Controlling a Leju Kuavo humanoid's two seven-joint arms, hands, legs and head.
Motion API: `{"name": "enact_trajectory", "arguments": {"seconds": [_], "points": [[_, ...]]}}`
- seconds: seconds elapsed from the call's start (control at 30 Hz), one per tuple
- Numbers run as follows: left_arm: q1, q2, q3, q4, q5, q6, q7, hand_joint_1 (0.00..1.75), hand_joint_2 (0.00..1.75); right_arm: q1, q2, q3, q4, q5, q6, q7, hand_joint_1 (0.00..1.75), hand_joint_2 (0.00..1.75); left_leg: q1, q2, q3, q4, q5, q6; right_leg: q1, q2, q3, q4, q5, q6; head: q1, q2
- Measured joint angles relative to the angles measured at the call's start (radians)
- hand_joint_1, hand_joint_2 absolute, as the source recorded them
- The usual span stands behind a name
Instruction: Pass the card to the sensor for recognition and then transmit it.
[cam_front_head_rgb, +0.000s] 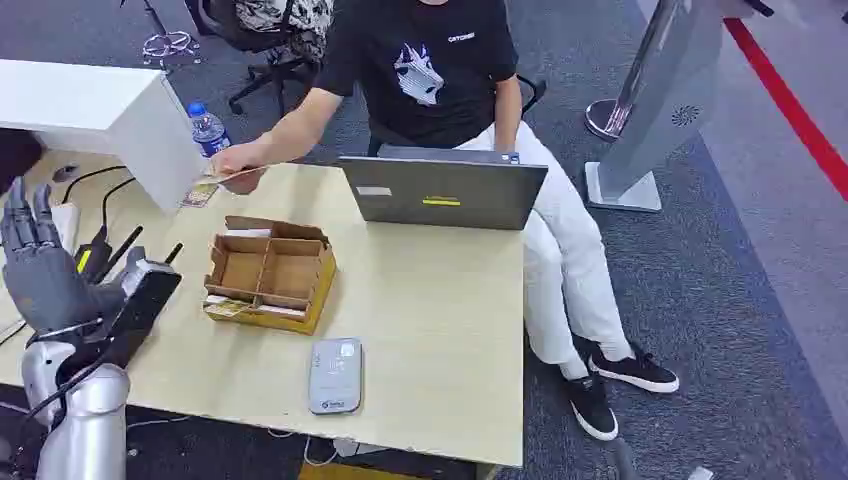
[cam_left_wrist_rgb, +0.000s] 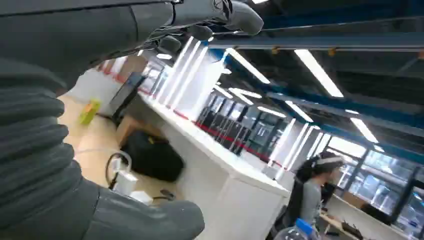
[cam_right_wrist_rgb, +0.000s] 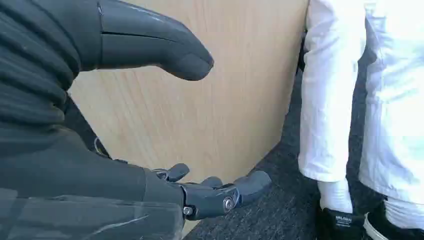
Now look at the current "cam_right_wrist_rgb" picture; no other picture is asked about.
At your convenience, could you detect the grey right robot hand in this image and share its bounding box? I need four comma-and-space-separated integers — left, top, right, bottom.
0, 0, 273, 240

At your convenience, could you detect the person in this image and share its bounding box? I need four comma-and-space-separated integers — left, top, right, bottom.
297, 0, 424, 240

